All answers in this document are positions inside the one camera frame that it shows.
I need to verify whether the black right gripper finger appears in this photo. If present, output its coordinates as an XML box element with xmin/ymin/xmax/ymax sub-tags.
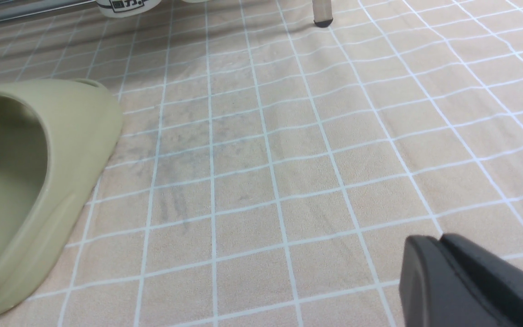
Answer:
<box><xmin>399</xmin><ymin>233</ymin><xmax>523</xmax><ymax>327</ymax></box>

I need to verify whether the metal shoe rack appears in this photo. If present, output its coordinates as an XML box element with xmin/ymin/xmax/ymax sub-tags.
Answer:
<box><xmin>0</xmin><ymin>0</ymin><xmax>335</xmax><ymax>29</ymax></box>

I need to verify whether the beige grid floor mat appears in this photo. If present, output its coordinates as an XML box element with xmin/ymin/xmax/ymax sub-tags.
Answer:
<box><xmin>0</xmin><ymin>0</ymin><xmax>523</xmax><ymax>327</ymax></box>

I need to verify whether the right black canvas sneaker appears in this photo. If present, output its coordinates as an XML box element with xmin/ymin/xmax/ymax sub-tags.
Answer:
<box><xmin>96</xmin><ymin>0</ymin><xmax>162</xmax><ymax>18</ymax></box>

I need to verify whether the right green foam slipper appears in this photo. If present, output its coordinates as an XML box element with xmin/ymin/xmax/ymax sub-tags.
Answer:
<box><xmin>0</xmin><ymin>79</ymin><xmax>123</xmax><ymax>314</ymax></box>

